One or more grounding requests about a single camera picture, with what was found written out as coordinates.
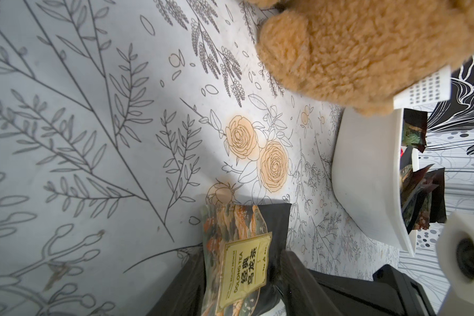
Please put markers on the white plastic storage box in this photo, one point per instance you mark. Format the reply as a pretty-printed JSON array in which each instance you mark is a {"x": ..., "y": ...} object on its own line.
[{"x": 366, "y": 176}]

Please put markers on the yellow label tea bag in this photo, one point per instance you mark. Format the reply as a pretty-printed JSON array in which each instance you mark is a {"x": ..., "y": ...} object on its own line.
[
  {"x": 415, "y": 187},
  {"x": 242, "y": 245}
]

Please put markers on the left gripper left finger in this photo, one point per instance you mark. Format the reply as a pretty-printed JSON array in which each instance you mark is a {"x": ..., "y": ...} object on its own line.
[{"x": 184, "y": 296}]

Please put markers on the green label tea bag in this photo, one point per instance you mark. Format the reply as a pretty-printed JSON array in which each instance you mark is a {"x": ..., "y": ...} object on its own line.
[{"x": 414, "y": 129}]

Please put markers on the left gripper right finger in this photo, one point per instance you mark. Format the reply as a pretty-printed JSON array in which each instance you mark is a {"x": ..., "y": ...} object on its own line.
[{"x": 300, "y": 292}]

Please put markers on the brown teddy bear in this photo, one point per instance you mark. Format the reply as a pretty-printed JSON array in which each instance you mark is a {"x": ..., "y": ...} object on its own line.
[{"x": 360, "y": 54}]

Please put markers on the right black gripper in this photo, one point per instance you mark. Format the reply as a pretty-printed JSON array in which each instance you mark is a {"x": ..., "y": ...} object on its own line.
[{"x": 389, "y": 293}]

